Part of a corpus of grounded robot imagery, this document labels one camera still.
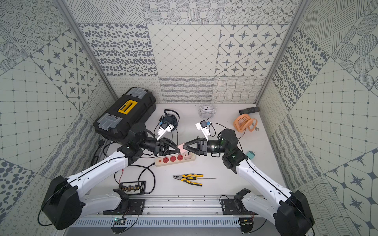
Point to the yellow black pliers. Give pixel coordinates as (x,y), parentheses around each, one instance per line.
(189,179)

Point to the dark grey pipe piece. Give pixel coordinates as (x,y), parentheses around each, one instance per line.
(249,110)

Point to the black screwdriver bit case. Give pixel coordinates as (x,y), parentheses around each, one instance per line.
(133,188)

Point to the black yellow toolbox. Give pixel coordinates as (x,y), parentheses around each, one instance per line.
(135,106)

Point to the pink charger of blue fan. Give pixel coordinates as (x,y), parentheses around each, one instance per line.
(183,151)

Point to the aluminium front rail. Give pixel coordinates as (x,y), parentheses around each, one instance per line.
(183,206)

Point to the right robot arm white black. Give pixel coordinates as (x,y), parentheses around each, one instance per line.
(288,211)

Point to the teal charger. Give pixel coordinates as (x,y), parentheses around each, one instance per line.
(251,155)

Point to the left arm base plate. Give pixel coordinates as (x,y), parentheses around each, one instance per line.
(128,207)

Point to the orange desk fan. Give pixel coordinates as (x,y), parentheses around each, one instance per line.
(245,122)

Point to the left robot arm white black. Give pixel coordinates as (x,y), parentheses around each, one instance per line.
(81,183)

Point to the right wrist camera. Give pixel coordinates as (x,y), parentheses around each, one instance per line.
(204,127)

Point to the dark blue desk fan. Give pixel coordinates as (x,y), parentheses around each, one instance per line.
(171,117)

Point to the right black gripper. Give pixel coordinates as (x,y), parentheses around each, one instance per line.
(202,146)

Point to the white desk fan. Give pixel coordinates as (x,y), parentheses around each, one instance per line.
(207,110)

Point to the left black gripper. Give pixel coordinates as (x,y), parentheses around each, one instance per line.
(158,146)

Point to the cream red power strip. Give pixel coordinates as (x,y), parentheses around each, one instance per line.
(174,159)

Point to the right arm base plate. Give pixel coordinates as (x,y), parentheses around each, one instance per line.
(233,207)

